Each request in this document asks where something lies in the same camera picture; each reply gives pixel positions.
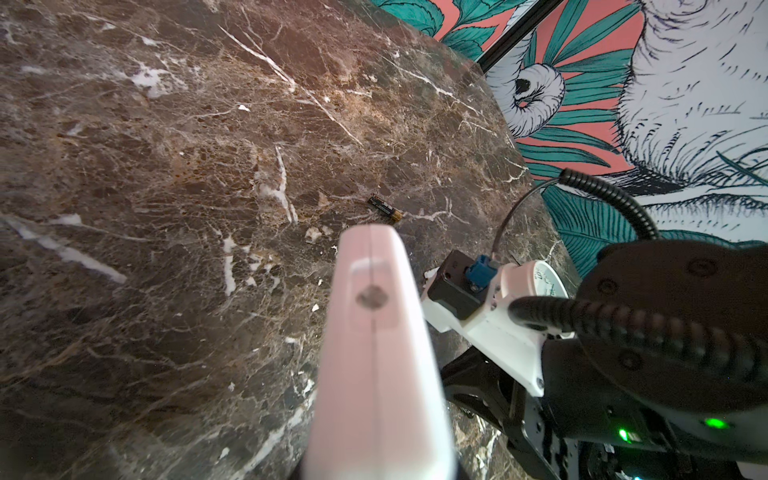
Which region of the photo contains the white round alarm clock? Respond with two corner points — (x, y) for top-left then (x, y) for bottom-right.
(532, 261), (568, 298)

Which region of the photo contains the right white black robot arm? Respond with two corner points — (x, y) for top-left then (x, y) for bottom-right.
(421, 169), (767, 479)

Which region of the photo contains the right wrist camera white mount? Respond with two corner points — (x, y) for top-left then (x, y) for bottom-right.
(421, 250), (561, 397)

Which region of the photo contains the black gold AAA battery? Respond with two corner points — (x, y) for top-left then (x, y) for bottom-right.
(367, 195), (404, 223)

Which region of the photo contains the right black frame post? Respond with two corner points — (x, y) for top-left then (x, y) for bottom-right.
(477, 0), (563, 73)

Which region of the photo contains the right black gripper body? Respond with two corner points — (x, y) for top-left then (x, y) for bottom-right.
(441, 347), (576, 479)

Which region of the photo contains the white remote control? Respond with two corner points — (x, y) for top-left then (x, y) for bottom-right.
(294, 224), (459, 479)

